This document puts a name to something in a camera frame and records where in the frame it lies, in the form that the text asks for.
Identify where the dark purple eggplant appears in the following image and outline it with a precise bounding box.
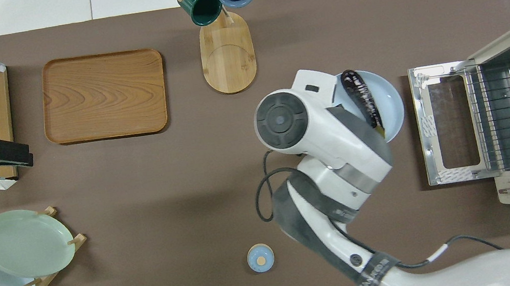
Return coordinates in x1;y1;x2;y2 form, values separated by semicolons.
339;65;387;144

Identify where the glass oven door with handle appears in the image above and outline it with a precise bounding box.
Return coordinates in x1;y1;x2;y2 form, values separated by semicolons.
407;57;501;188

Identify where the pale green racked plate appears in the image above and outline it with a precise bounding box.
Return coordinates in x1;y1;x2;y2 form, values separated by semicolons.
0;202;80;284

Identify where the wooden serving tray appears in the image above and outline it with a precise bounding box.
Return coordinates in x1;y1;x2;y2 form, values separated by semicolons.
34;44;174;150

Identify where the brown table mat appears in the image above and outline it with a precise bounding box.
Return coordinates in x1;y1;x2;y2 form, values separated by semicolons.
0;0;510;286

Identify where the wooden mug tree stand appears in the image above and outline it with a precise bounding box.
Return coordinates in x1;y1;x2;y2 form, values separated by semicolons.
177;0;273;100

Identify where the dark green ceramic mug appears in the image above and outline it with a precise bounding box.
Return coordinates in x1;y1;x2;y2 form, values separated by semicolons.
177;0;225;29

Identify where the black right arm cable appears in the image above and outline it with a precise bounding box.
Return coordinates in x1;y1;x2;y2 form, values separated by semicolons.
248;118;505;286

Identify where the metal wire oven rack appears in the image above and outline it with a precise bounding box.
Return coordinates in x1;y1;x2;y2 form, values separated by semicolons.
463;58;510;174

